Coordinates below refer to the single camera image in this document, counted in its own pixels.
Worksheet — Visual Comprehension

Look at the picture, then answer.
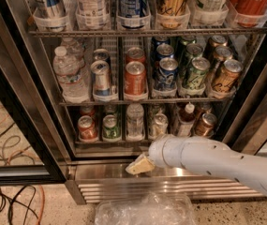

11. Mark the copper can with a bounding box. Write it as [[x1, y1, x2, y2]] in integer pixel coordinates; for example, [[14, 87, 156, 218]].
[[194, 113, 216, 137], [196, 102, 213, 114]]

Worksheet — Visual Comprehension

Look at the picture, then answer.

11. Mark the rear water bottle middle shelf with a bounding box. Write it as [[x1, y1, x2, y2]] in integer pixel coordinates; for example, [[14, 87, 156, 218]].
[[61, 37, 85, 68]]

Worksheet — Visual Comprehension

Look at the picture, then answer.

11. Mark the tall blue silver can top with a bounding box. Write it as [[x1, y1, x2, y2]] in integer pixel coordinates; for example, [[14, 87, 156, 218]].
[[34, 0, 66, 33]]

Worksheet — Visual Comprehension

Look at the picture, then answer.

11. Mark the orange soda can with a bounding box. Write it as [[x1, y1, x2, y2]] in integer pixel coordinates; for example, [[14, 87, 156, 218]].
[[126, 47, 146, 64], [125, 61, 146, 95]]

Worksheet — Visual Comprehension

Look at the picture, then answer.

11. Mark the black cable on floor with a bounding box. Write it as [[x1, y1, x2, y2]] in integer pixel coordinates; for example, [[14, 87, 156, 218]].
[[0, 98, 40, 225]]

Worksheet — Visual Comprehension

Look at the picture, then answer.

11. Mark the silver can bottom front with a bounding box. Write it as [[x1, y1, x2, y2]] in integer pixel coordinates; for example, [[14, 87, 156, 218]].
[[150, 113, 169, 139]]

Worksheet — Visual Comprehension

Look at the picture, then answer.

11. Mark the sliding glass door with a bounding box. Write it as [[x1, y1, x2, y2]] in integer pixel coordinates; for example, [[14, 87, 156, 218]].
[[222, 40, 267, 161], [0, 45, 66, 186]]

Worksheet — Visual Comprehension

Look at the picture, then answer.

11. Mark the gold can rear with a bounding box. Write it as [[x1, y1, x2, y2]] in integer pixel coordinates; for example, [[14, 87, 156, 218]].
[[206, 35, 228, 51]]

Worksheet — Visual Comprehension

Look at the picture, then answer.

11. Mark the silver can bottom rear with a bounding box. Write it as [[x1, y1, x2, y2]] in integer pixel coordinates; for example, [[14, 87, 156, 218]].
[[148, 103, 166, 115]]

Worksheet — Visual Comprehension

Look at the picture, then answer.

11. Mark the front water bottle middle shelf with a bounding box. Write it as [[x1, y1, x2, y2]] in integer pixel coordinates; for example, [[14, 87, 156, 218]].
[[52, 46, 88, 103]]

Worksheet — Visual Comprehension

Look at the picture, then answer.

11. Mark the gold can front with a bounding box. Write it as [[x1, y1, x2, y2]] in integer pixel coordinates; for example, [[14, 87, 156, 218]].
[[212, 59, 243, 93]]

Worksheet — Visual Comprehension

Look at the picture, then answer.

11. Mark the brown juice bottle white cap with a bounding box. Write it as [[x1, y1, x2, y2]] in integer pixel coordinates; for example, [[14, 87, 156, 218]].
[[171, 103, 195, 137]]

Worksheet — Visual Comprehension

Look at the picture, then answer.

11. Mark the red can bottom front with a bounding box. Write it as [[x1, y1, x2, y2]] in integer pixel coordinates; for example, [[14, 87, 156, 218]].
[[78, 115, 97, 140]]

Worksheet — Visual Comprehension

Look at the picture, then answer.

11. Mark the red cola can top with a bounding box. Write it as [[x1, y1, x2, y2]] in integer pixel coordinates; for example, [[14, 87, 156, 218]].
[[230, 0, 267, 27]]

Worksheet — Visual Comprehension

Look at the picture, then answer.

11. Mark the tall gold can top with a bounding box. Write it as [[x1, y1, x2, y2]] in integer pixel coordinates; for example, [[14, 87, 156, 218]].
[[156, 0, 187, 29]]

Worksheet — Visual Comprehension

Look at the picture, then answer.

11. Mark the copper can bottom rear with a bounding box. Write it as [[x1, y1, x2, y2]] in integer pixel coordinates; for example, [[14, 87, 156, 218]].
[[196, 102, 213, 114]]

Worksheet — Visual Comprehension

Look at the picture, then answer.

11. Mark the gold can middle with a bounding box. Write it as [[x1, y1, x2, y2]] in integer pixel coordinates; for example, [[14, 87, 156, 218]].
[[210, 45, 233, 68]]

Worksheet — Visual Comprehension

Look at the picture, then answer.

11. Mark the left sliding glass door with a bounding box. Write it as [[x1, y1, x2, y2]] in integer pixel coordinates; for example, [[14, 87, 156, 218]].
[[0, 45, 66, 186]]

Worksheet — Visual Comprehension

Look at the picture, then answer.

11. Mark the green can bottom rear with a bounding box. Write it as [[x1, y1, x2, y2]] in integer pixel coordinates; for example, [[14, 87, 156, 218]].
[[104, 104, 119, 116]]

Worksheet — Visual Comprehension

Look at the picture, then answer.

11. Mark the red can bottom rear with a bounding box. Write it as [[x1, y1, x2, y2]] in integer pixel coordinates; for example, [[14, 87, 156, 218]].
[[80, 105, 96, 118]]

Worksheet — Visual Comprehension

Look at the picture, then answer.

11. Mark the right sliding glass door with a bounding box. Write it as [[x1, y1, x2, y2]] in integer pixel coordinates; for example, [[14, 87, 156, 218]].
[[222, 40, 267, 161]]

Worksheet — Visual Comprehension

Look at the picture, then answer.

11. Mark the silver blue can rear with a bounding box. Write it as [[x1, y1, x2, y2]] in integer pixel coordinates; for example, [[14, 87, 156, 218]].
[[93, 49, 111, 64]]

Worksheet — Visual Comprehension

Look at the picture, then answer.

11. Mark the green can bottom front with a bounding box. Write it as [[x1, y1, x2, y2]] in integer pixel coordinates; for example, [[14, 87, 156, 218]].
[[102, 114, 121, 140]]

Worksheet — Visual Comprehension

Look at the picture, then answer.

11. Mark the green can middle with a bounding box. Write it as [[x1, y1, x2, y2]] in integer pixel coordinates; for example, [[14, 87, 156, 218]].
[[181, 43, 204, 63]]

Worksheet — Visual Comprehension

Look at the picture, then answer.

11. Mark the orange soda can rear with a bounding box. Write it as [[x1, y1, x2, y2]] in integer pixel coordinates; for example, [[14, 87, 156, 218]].
[[126, 47, 146, 64]]

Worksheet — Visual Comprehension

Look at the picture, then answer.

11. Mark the blue white can top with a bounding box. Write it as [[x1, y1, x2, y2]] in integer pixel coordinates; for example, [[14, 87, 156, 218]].
[[119, 0, 147, 29]]

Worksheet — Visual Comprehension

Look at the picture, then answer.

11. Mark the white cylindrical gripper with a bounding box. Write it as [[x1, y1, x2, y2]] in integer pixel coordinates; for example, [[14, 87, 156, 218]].
[[126, 134, 185, 175]]

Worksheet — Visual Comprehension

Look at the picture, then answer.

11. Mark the orange soda can front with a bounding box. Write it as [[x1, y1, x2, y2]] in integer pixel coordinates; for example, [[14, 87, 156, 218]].
[[125, 61, 146, 95]]

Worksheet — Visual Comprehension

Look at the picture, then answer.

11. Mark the blue can middle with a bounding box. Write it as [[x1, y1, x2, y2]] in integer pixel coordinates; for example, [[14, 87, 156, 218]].
[[154, 43, 174, 62]]

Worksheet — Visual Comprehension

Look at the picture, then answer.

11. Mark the copper can bottom front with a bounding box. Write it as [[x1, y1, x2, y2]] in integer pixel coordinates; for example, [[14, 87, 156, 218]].
[[194, 113, 216, 137]]

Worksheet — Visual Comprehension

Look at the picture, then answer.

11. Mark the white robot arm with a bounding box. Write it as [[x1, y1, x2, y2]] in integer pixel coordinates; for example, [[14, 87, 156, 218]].
[[126, 134, 267, 196]]

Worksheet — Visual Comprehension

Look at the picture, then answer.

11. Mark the white label bottle top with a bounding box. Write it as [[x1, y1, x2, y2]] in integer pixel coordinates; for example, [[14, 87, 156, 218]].
[[77, 0, 109, 29]]

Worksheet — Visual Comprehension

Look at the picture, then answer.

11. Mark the stainless steel fridge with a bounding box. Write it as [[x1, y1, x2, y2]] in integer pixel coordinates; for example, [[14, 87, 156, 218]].
[[0, 0, 267, 204]]

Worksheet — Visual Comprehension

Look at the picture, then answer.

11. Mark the clear water bottle bottom shelf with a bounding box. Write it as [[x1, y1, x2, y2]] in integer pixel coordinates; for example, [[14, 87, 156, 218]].
[[126, 103, 144, 141]]

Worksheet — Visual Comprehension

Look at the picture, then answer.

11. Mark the orange cable on floor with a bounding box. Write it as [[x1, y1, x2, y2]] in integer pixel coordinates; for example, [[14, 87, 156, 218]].
[[0, 105, 46, 225]]

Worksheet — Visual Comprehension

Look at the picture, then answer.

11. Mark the silver blue can front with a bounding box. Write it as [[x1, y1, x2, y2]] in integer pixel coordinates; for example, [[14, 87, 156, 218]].
[[91, 60, 111, 96]]

